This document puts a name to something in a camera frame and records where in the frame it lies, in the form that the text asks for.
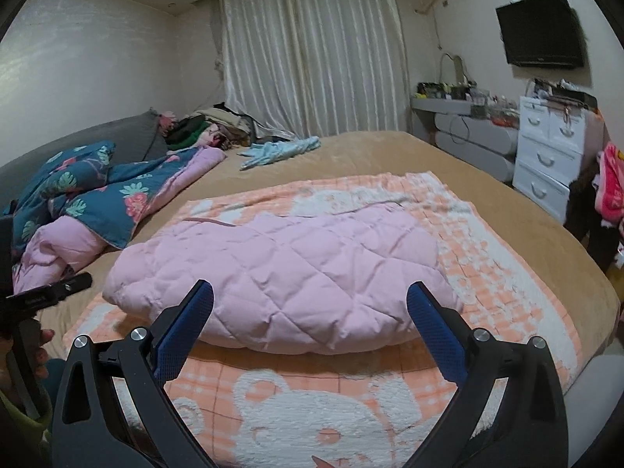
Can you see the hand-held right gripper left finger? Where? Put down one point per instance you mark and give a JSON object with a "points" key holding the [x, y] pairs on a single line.
{"points": [[185, 331]]}

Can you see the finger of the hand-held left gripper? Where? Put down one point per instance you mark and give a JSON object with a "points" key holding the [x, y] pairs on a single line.
{"points": [[53, 292]]}

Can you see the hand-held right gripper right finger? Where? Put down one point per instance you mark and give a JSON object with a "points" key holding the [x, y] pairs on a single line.
{"points": [[438, 336]]}

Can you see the pink quilted jacket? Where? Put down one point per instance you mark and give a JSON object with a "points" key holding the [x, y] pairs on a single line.
{"points": [[292, 273]]}

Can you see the pile of clothes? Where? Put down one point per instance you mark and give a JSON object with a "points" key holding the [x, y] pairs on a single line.
{"points": [[204, 131]]}

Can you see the person's left hand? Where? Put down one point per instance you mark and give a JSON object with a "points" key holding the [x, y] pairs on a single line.
{"points": [[39, 363]]}

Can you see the orange plaid bear blanket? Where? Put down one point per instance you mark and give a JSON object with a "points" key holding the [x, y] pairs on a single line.
{"points": [[487, 263]]}

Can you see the teal floral duvet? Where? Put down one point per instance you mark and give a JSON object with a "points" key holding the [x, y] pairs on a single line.
{"points": [[97, 190]]}

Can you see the grey headboard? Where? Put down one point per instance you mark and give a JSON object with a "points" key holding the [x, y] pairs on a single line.
{"points": [[122, 141]]}

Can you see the bed with tan sheet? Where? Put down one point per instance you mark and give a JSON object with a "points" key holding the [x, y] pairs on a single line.
{"points": [[365, 156]]}

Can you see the grey dressing table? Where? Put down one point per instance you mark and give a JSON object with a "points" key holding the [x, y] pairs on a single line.
{"points": [[477, 144]]}

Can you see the black garment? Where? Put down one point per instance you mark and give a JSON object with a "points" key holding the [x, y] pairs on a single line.
{"points": [[585, 204]]}

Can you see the light blue garment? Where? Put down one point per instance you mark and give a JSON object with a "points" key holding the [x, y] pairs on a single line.
{"points": [[278, 151]]}

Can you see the white drawer cabinet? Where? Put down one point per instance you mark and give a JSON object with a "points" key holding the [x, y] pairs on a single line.
{"points": [[541, 156]]}

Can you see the pink printed towel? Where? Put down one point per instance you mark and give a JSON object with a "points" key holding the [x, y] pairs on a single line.
{"points": [[612, 180]]}

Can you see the clutter of small bottles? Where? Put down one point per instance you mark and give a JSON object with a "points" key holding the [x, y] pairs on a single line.
{"points": [[468, 102]]}

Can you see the oval table mirror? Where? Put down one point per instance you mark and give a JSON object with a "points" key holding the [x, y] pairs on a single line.
{"points": [[462, 66]]}

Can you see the black box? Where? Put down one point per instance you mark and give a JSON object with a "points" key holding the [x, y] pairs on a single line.
{"points": [[575, 100]]}

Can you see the white curtain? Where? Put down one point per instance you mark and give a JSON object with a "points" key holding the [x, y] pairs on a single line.
{"points": [[317, 58]]}

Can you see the black wall television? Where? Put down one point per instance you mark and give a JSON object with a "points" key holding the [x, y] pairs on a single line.
{"points": [[541, 34]]}

